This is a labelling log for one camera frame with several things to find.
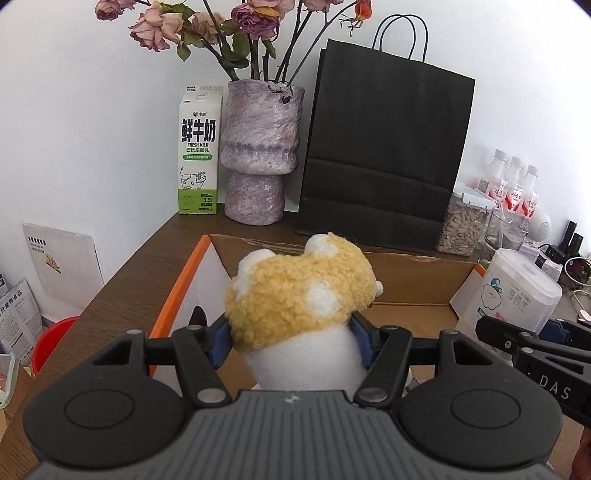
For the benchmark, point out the clear drinking glass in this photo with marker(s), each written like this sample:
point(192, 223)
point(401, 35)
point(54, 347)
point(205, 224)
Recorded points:
point(505, 235)

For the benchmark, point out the clear jar of seeds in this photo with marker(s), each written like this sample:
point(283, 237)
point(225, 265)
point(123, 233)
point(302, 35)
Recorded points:
point(459, 230)

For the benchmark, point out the dried rose bouquet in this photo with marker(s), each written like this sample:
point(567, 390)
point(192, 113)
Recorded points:
point(249, 18)

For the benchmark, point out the clear plastic container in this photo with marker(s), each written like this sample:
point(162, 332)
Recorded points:
point(7, 381)

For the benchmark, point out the white round speaker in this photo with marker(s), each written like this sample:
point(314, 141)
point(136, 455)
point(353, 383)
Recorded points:
point(541, 228)

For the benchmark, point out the white and green milk carton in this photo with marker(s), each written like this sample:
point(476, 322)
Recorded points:
point(198, 147)

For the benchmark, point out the red plastic bucket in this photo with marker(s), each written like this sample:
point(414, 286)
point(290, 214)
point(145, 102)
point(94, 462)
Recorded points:
point(53, 344)

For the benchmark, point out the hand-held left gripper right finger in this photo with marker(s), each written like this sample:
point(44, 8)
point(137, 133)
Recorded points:
point(364, 342)

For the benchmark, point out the red and orange cardboard box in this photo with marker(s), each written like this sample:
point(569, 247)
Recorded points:
point(415, 286)

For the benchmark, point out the white cardboard envelope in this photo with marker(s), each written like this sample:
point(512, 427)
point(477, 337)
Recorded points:
point(64, 263)

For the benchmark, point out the white plastic canister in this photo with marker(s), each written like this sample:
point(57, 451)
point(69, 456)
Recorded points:
point(512, 286)

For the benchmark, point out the brown cardboard carton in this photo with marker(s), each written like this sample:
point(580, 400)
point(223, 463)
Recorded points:
point(14, 443)

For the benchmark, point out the blue and white printed packets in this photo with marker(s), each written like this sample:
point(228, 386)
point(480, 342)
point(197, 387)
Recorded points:
point(18, 318)

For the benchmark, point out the black paper bag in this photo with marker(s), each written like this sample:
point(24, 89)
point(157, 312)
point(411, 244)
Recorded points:
point(388, 147)

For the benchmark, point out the yellow and white plush toy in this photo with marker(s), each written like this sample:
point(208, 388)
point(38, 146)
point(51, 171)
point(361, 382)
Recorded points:
point(295, 286)

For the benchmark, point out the purple textured vase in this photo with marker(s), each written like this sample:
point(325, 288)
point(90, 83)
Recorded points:
point(258, 138)

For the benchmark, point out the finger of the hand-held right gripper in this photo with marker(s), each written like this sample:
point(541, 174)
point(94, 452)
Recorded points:
point(556, 329)
point(508, 337)

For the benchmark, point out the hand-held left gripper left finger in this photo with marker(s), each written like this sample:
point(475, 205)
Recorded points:
point(217, 344)

